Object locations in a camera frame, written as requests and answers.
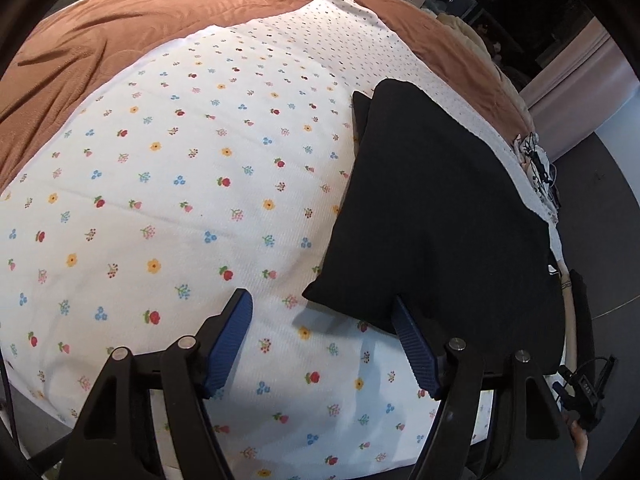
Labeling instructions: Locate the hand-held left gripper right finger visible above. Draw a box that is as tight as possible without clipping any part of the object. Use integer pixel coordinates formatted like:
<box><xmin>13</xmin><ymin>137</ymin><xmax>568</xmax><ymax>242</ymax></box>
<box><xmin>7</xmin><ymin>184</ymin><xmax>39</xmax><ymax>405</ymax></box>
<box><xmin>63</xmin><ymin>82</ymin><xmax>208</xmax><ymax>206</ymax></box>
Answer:
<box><xmin>392</xmin><ymin>295</ymin><xmax>584</xmax><ymax>480</ymax></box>

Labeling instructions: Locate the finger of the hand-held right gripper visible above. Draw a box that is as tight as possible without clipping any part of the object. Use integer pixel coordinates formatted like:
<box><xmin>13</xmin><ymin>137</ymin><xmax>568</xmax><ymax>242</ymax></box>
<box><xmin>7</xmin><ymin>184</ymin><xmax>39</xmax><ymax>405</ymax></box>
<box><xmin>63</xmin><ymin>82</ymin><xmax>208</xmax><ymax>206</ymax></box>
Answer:
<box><xmin>551</xmin><ymin>381</ymin><xmax>576</xmax><ymax>413</ymax></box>

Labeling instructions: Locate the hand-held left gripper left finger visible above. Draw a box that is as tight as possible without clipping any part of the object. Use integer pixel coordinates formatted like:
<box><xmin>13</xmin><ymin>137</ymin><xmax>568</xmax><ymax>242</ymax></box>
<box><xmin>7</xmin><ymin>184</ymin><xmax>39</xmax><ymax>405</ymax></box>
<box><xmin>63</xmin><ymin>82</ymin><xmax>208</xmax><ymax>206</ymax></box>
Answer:
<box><xmin>60</xmin><ymin>288</ymin><xmax>254</xmax><ymax>480</ymax></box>

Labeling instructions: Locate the black button-up shirt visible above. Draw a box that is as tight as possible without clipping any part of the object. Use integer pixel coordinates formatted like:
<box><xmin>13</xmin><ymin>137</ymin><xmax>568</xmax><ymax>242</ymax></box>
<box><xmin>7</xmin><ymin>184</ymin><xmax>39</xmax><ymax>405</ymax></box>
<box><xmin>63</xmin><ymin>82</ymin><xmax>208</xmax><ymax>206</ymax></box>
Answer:
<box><xmin>302</xmin><ymin>78</ymin><xmax>577</xmax><ymax>377</ymax></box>

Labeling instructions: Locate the folded black clothes stack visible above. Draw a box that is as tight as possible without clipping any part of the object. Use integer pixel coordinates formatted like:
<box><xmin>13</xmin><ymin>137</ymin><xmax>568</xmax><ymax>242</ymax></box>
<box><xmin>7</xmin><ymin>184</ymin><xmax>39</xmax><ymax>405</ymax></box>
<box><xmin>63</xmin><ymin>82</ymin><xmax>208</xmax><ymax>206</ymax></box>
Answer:
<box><xmin>569</xmin><ymin>269</ymin><xmax>597</xmax><ymax>377</ymax></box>

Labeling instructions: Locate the person's right hand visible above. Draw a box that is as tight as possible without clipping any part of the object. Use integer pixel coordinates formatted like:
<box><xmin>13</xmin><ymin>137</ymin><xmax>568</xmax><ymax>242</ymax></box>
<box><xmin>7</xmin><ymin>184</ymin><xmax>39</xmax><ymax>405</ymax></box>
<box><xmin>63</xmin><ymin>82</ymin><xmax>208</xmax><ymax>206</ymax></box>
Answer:
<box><xmin>569</xmin><ymin>420</ymin><xmax>592</xmax><ymax>480</ymax></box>

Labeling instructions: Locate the white floral bed sheet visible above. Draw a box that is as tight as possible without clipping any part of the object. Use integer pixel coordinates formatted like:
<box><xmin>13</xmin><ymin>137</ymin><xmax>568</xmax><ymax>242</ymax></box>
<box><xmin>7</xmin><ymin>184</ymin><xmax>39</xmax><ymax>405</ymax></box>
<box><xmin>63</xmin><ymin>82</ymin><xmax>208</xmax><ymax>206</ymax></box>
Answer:
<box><xmin>0</xmin><ymin>0</ymin><xmax>562</xmax><ymax>480</ymax></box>

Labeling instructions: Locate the orange quilted blanket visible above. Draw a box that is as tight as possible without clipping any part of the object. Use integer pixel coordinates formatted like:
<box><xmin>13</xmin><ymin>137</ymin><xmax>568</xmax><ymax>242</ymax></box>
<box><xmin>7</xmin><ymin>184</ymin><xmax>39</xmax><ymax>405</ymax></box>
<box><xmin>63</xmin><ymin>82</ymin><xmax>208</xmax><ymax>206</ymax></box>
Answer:
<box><xmin>0</xmin><ymin>0</ymin><xmax>537</xmax><ymax>197</ymax></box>

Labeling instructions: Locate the dark window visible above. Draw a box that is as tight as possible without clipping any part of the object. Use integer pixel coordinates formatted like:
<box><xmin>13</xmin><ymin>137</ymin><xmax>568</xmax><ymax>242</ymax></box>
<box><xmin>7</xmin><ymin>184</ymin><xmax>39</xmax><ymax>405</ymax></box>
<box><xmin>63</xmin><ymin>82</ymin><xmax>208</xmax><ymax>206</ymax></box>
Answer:
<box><xmin>415</xmin><ymin>0</ymin><xmax>598</xmax><ymax>93</ymax></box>

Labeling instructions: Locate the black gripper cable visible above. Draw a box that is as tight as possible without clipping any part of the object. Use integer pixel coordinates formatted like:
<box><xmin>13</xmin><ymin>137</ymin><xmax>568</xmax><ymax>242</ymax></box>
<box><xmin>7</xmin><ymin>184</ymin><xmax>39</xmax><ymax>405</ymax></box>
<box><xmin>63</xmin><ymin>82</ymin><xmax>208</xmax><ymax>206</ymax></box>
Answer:
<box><xmin>564</xmin><ymin>356</ymin><xmax>608</xmax><ymax>378</ymax></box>
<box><xmin>0</xmin><ymin>357</ymin><xmax>23</xmax><ymax>466</ymax></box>

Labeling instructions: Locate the white cloth pile with cables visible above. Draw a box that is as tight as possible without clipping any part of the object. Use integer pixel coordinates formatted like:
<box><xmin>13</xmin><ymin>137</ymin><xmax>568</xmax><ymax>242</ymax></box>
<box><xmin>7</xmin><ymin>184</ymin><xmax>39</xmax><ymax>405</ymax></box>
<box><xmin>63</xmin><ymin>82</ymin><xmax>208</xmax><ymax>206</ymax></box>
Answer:
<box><xmin>512</xmin><ymin>131</ymin><xmax>562</xmax><ymax>224</ymax></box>

